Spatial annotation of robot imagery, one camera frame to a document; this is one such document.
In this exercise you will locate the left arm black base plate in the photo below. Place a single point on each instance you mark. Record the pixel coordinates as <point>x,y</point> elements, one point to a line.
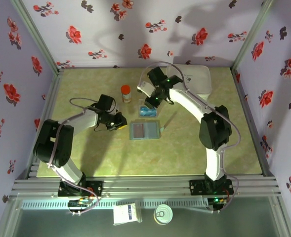
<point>95,187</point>

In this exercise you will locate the small blue packet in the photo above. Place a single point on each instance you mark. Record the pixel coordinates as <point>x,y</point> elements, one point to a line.
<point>147,112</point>

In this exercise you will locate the orange lid small bottle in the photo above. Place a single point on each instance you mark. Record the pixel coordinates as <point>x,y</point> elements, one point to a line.
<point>126,92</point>

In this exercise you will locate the aluminium frame side rail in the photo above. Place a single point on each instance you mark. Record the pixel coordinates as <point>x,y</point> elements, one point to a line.
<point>52,98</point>
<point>244,98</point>

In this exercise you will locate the white zippered storage case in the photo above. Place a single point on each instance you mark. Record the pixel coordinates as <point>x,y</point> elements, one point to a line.
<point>199,79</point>

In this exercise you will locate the silver tin can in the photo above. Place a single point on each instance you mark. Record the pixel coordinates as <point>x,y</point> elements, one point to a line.
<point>163,214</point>

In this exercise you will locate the aluminium frame cross rail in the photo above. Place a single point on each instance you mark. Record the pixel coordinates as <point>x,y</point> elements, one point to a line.
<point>147,187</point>

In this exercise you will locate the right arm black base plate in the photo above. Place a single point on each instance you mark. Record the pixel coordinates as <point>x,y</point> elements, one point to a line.
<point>197,187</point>

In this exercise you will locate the white box blue print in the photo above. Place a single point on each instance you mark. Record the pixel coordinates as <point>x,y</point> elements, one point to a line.
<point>125,214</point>

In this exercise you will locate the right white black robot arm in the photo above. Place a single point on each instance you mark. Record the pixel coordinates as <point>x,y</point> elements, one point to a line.
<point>184,101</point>

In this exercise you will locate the aluminium frame upright post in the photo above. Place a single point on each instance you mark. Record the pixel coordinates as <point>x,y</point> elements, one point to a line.
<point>250,37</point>
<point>39,37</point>

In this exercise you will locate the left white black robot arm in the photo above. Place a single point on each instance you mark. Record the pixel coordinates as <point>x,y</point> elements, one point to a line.
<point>86,121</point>

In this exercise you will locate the pale green card holder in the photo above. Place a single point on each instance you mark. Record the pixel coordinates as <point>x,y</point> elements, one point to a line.
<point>151,130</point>

